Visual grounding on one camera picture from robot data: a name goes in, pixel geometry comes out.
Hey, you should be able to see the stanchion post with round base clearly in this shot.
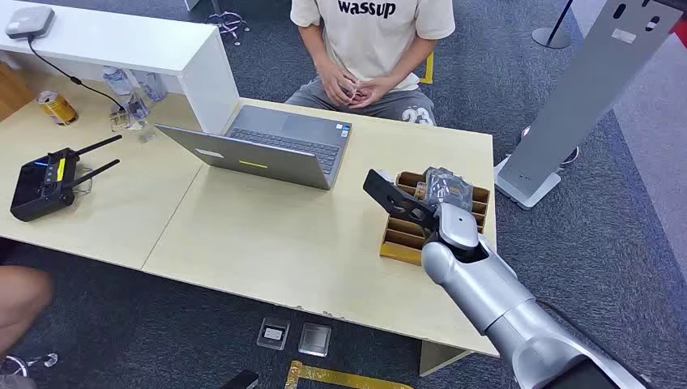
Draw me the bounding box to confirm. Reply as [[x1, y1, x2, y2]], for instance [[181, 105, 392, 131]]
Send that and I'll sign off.
[[531, 0, 574, 50]]

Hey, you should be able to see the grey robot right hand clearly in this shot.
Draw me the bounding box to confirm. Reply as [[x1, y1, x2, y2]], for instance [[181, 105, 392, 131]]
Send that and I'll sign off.
[[414, 166, 476, 214]]

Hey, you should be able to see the grey laptop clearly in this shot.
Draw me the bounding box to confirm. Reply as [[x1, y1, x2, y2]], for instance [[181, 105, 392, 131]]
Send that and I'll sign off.
[[154, 105, 354, 191]]

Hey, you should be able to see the metal chair castor frame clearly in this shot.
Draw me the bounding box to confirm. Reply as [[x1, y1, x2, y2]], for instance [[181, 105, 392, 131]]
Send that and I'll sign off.
[[0, 351, 60, 378]]

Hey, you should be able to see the white cable at kiosk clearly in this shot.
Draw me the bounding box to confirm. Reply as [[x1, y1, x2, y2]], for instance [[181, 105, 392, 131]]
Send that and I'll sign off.
[[520, 126, 581, 166]]

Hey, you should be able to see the person's left hand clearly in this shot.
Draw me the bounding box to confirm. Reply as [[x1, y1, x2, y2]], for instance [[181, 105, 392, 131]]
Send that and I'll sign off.
[[348, 76, 399, 110]]

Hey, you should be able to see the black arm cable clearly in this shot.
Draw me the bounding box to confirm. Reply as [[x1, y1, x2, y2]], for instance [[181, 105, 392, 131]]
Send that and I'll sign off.
[[536, 299, 657, 389]]

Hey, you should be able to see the wooden card organizer box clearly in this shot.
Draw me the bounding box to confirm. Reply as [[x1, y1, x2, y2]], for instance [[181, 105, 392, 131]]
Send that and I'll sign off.
[[379, 170, 491, 267]]

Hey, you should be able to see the small black object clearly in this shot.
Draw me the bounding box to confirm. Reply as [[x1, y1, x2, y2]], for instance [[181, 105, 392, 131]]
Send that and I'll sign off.
[[220, 369, 261, 389]]

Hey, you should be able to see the white shelf unit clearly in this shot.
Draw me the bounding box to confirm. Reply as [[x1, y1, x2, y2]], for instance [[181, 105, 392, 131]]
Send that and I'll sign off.
[[0, 0, 241, 135]]

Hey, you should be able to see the bystander's bare limb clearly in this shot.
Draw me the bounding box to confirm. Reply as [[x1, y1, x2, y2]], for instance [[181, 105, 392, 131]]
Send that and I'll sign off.
[[0, 265, 55, 360]]

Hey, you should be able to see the floor socket with white outlet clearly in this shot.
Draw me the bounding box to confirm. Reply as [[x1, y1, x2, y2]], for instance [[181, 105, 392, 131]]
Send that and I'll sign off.
[[256, 316, 292, 352]]

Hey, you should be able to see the small glass jar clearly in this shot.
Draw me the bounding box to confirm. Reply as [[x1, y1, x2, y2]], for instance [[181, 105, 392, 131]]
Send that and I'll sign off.
[[109, 109, 134, 133]]

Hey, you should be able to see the grey kiosk stand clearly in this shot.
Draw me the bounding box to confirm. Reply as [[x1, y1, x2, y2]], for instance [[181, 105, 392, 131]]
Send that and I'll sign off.
[[493, 0, 686, 211]]

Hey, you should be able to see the yellow floor tape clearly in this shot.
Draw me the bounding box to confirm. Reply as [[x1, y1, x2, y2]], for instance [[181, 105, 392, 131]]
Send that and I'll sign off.
[[284, 361, 416, 389]]

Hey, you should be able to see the person's right hand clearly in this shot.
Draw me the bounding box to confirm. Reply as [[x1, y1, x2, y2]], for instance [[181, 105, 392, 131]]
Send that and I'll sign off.
[[316, 60, 360, 107]]

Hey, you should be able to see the clear plastic water bottle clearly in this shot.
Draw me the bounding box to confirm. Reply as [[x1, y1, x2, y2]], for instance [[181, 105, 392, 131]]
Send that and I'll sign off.
[[103, 65, 134, 99], [134, 71, 169, 103]]

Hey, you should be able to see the floor socket with metal lid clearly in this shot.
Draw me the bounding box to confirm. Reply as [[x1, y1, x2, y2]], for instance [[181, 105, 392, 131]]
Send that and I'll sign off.
[[297, 322, 333, 358]]

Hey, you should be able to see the person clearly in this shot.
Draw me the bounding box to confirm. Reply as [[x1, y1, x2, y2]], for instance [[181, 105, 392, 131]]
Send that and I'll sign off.
[[284, 0, 456, 127]]

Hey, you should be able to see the black remote controller with antennas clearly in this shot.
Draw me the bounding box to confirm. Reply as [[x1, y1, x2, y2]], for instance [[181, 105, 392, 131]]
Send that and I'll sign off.
[[9, 134, 123, 224]]

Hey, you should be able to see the chrome chair base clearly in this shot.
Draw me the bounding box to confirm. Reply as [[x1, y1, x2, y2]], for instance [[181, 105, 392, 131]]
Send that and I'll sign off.
[[203, 0, 251, 47]]

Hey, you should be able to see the table leg panel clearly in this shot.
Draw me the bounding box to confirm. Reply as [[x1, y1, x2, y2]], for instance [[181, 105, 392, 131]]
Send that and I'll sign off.
[[418, 340, 475, 378]]

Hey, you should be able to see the grey flat device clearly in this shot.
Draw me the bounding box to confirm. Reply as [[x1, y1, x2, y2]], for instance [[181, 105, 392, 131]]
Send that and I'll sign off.
[[5, 5, 57, 41]]

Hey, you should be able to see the gold drink can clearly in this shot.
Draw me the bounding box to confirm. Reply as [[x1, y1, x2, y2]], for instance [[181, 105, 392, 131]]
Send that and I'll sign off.
[[36, 90, 79, 126]]

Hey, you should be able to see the black power cable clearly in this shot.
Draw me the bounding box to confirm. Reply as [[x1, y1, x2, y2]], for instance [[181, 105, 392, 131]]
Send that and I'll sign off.
[[27, 34, 128, 112]]

